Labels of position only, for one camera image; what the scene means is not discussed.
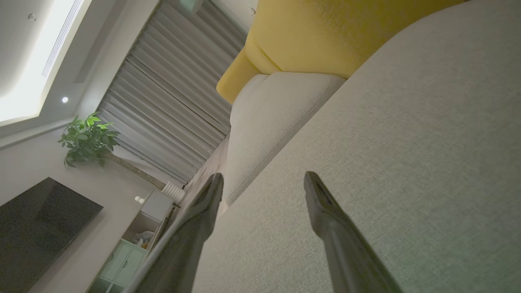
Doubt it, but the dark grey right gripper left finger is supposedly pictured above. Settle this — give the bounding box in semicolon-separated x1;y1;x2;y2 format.
132;173;224;293

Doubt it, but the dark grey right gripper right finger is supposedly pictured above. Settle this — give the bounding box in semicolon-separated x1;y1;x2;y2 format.
303;171;403;293

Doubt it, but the pale stuffed toy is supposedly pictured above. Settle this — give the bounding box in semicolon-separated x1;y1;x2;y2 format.
134;230;155;249

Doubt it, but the pale green TV cabinet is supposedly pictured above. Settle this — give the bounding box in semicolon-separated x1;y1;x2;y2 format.
88;189;175;293

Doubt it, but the white ribbed plant pot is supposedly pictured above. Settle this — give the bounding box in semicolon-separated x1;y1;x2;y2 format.
162;181;186;205

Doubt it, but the large grey sofa seat cushion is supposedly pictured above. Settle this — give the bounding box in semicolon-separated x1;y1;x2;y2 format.
191;0;521;293

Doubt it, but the grey pleated curtain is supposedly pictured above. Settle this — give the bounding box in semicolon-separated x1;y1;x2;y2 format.
97;0;249;186

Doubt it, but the green potted plant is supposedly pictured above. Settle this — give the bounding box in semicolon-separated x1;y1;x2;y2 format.
58;113;167;190

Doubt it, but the black flat television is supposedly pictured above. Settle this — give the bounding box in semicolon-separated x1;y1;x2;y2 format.
0;177;104;293

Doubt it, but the large yellow sofa backrest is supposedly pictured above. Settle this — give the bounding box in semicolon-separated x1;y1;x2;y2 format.
244;0;466;79

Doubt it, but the long ceiling air vent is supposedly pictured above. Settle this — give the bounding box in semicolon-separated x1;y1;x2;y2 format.
41;0;84;78

